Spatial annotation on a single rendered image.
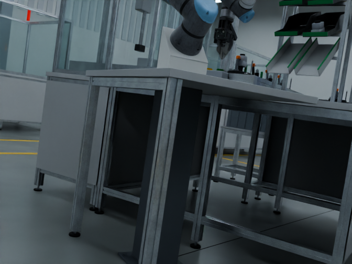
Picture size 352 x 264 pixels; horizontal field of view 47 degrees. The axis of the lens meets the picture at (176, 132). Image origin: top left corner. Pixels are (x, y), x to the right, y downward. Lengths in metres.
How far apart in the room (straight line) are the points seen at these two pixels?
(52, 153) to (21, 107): 4.15
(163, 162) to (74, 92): 1.56
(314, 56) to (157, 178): 1.24
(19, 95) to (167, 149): 5.79
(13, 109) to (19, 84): 0.41
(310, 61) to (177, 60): 0.78
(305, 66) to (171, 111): 1.04
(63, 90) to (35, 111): 4.32
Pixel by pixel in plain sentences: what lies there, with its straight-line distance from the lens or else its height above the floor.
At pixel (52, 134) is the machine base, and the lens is 2.97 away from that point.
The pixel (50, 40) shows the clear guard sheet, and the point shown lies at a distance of 7.34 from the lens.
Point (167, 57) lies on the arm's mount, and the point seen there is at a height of 0.95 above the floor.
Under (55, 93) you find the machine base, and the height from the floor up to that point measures 0.72.
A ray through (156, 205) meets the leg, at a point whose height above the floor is 0.40.
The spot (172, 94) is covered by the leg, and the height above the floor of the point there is 0.78.
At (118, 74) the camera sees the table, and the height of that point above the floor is 0.84.
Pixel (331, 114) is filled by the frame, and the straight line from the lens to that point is 1.96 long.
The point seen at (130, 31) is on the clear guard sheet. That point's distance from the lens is 3.62.
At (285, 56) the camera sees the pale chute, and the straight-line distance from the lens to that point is 2.33.
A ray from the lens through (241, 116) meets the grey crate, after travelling 4.38.
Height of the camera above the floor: 0.73
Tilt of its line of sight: 3 degrees down
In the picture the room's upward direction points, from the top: 8 degrees clockwise
